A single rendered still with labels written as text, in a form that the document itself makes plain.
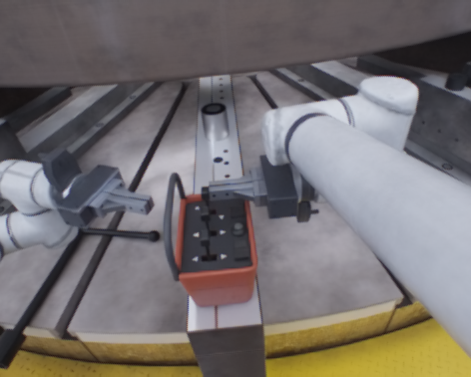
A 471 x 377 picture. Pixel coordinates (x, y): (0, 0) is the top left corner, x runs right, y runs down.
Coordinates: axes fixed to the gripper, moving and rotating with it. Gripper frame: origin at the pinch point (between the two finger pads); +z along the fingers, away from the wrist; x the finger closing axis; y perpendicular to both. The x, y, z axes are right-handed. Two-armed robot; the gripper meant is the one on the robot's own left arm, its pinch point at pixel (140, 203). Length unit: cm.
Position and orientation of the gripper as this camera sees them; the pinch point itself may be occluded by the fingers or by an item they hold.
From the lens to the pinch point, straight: 63.9
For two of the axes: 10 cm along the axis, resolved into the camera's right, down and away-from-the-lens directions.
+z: 9.5, 1.5, -2.9
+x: -3.1, 6.5, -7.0
